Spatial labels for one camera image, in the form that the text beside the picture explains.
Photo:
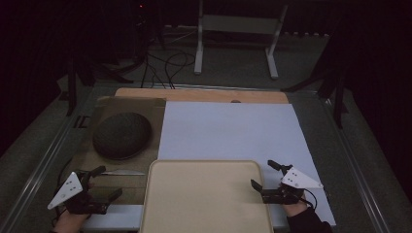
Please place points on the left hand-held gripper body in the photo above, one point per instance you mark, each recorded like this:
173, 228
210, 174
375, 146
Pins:
69, 189

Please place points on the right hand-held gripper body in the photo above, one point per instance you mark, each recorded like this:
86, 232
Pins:
293, 186

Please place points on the silver knife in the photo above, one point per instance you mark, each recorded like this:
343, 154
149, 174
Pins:
124, 172

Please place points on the person's right hand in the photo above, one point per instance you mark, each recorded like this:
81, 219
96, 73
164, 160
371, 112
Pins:
294, 208

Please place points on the person's left hand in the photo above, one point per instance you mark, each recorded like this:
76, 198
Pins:
69, 222

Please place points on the dark round textured dome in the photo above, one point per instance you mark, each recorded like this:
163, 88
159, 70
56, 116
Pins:
122, 136

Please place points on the beige plastic tray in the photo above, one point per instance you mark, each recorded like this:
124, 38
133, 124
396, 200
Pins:
204, 197

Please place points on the white sheet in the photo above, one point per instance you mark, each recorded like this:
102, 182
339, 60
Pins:
233, 129

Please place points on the brown cardboard sheet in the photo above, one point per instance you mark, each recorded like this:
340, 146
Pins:
152, 111

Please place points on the black tripod stand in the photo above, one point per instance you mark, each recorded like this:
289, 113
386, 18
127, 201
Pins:
85, 73
333, 84

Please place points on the white metal stand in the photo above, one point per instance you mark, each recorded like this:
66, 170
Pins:
238, 24

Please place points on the metal floor rail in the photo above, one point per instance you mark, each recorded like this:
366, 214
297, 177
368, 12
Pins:
353, 161
42, 165

